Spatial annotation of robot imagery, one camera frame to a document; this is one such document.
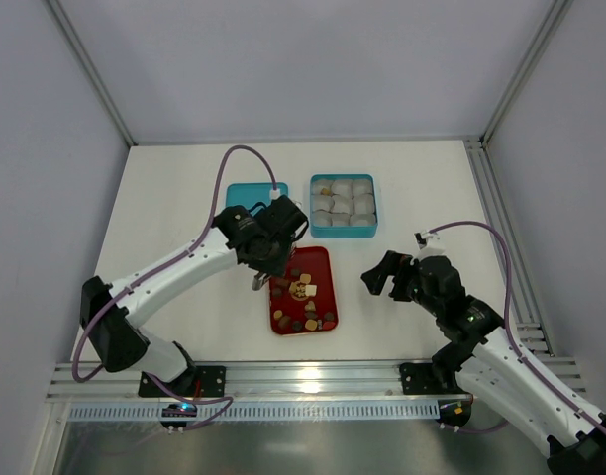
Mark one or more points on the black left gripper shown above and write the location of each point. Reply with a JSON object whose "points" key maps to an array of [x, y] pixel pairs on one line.
{"points": [[271, 264]]}

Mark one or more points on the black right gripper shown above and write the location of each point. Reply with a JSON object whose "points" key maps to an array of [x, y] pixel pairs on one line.
{"points": [[402, 278]]}

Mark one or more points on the silver metal tongs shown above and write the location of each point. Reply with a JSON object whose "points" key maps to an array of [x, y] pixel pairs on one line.
{"points": [[259, 280]]}

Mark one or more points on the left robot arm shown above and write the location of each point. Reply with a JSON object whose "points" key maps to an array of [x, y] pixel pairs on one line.
{"points": [[113, 315]]}

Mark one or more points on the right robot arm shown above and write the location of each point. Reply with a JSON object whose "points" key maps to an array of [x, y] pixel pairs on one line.
{"points": [[482, 359]]}

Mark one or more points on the tan round fluted chocolate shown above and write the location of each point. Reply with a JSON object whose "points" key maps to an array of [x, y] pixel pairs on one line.
{"points": [[311, 325]]}

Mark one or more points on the brown trapezoid chocolate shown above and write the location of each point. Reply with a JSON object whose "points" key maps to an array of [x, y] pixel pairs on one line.
{"points": [[284, 322]]}

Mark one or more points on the teal tin lid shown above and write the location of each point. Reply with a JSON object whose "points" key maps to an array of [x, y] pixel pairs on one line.
{"points": [[253, 197]]}

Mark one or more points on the white paper cup liner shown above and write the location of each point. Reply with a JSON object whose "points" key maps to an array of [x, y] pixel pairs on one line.
{"points": [[318, 184], [322, 219], [343, 205], [363, 220], [343, 188], [340, 220], [362, 187], [364, 204], [322, 203]]}

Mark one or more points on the teal square tin box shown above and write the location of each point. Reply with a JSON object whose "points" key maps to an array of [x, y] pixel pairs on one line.
{"points": [[343, 232]]}

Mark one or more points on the red rectangular tray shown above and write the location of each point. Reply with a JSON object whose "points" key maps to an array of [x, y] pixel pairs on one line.
{"points": [[303, 300]]}

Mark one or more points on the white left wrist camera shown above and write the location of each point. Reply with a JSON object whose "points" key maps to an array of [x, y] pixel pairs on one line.
{"points": [[275, 194]]}

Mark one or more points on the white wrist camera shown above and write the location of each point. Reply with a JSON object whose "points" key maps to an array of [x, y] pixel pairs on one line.
{"points": [[275, 194], [429, 244]]}

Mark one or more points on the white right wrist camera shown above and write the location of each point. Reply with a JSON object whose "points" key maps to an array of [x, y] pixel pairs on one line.
{"points": [[429, 244]]}

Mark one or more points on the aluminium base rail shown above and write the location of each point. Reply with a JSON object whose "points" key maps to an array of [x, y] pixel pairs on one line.
{"points": [[253, 378]]}

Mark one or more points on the grey slotted cable duct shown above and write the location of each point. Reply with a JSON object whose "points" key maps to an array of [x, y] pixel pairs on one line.
{"points": [[258, 411]]}

